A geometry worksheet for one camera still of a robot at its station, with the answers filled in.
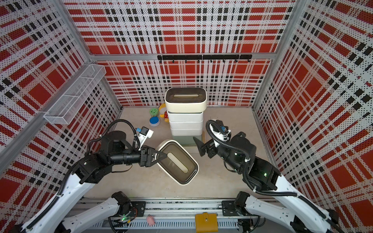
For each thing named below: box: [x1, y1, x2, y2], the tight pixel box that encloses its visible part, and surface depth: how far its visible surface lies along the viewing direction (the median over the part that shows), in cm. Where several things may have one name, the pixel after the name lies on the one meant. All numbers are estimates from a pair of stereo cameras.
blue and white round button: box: [149, 116, 161, 128], surface depth 113 cm
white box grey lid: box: [167, 110, 204, 122], surface depth 72 cm
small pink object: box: [146, 215, 155, 226], surface depth 71 cm
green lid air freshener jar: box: [149, 107, 159, 117], surface depth 114 cm
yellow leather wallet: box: [195, 212, 219, 233], surface depth 71 cm
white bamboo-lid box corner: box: [169, 120, 204, 134], surface depth 78 cm
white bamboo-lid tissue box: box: [169, 125, 203, 137], surface depth 79 cm
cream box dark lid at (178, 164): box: [156, 139, 200, 186], surface depth 60 cm
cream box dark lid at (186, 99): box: [164, 86, 208, 114], surface depth 68 cm
